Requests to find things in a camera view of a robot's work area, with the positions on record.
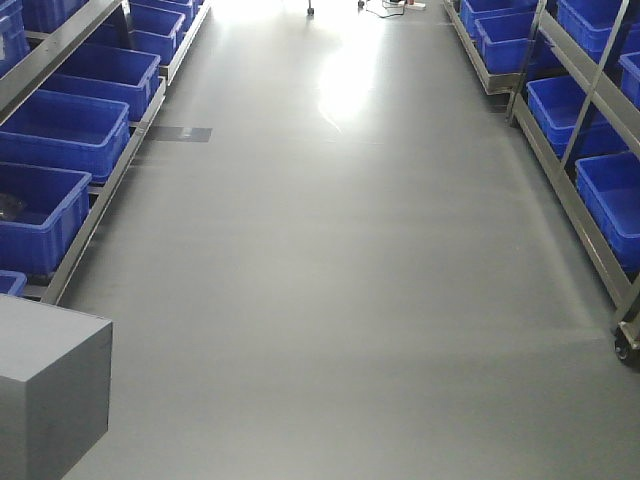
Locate right steel bin rack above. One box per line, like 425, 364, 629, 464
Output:
444, 1, 639, 369

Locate steel bin rack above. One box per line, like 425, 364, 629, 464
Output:
1, 1, 212, 304
444, 1, 639, 369

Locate left steel bin rack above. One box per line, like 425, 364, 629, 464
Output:
1, 1, 212, 304

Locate gray square base block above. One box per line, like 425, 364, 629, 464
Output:
1, 295, 113, 479

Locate cables on floor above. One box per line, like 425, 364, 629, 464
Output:
355, 0, 427, 19

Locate blue bin with dark item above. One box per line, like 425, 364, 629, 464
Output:
1, 163, 91, 275

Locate blue bin right near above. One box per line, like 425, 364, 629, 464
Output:
576, 152, 639, 273

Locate blue bin right far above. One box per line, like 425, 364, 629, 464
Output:
474, 11, 535, 75

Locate blue bin right middle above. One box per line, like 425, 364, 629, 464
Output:
525, 74, 629, 161

